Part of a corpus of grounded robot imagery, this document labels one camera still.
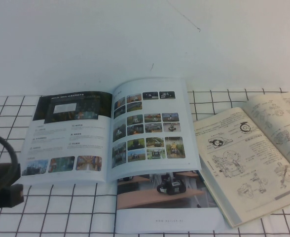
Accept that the glossy product brochure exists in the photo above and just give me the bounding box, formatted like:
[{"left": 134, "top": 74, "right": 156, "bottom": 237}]
[{"left": 18, "top": 78, "right": 203, "bottom": 185}]

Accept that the yellowed technical diagram book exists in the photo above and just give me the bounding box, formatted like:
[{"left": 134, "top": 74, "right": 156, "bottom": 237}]
[{"left": 192, "top": 90, "right": 290, "bottom": 229}]

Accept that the brochure with robot photo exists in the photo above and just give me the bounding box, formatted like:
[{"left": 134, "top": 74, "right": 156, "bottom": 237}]
[{"left": 115, "top": 169, "right": 226, "bottom": 234}]

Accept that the white black-grid tablecloth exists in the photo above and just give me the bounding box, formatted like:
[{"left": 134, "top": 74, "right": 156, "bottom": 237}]
[{"left": 0, "top": 86, "right": 290, "bottom": 237}]

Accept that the left camera black cable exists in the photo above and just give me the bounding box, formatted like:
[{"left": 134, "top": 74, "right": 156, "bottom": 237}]
[{"left": 0, "top": 128, "right": 20, "bottom": 187}]

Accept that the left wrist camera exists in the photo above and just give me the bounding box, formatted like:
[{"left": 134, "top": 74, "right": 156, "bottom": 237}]
[{"left": 8, "top": 183, "right": 25, "bottom": 206}]

